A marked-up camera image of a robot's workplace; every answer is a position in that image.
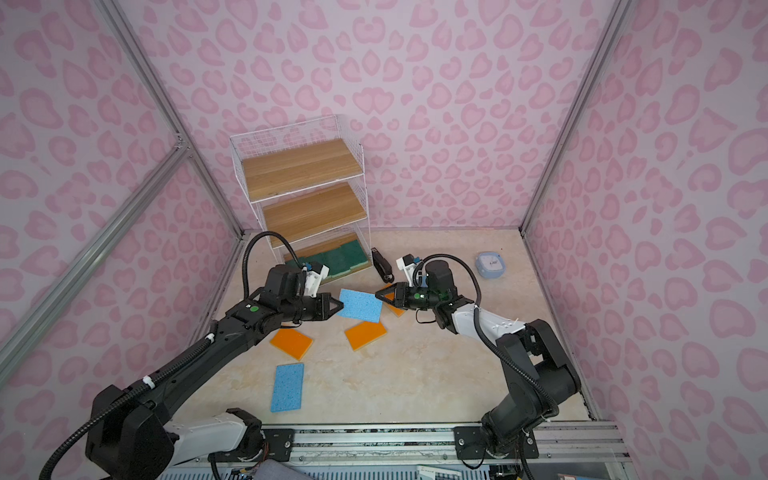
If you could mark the black stapler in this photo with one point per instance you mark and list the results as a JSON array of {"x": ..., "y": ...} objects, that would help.
[{"x": 382, "y": 266}]

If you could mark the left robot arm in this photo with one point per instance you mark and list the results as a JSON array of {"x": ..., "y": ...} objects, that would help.
[{"x": 130, "y": 433}]

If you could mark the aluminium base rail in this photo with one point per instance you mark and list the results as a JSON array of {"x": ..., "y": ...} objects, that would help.
[{"x": 372, "y": 450}]

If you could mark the green sponge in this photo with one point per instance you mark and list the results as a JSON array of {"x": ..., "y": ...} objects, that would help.
[
  {"x": 351, "y": 256},
  {"x": 318, "y": 261},
  {"x": 342, "y": 259},
  {"x": 299, "y": 263}
]

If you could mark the orange sponge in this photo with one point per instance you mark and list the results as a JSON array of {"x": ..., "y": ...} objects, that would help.
[
  {"x": 292, "y": 342},
  {"x": 364, "y": 333},
  {"x": 398, "y": 313}
]

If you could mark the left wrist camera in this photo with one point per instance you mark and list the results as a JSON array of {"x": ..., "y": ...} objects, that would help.
[{"x": 313, "y": 274}]

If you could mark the light blue round container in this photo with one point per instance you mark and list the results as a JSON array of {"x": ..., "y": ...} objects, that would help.
[{"x": 490, "y": 265}]

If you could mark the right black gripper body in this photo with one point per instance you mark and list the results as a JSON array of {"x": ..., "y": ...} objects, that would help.
[{"x": 424, "y": 298}]

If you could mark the orange sponge back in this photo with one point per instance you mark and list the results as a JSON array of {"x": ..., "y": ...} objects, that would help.
[{"x": 398, "y": 313}]

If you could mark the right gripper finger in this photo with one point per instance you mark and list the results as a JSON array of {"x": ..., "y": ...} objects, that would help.
[
  {"x": 394, "y": 305},
  {"x": 394, "y": 291}
]

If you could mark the blue sponge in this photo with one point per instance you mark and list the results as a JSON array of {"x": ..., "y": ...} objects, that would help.
[
  {"x": 288, "y": 388},
  {"x": 360, "y": 306}
]

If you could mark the white wire wooden shelf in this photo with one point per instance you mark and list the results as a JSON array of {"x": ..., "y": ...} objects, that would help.
[{"x": 306, "y": 181}]

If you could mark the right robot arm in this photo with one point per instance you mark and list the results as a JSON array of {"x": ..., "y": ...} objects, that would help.
[{"x": 539, "y": 374}]

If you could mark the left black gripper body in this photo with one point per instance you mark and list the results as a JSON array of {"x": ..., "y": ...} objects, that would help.
[{"x": 299, "y": 309}]

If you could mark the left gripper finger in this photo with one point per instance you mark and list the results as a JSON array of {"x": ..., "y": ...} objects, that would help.
[
  {"x": 325, "y": 302},
  {"x": 320, "y": 316}
]

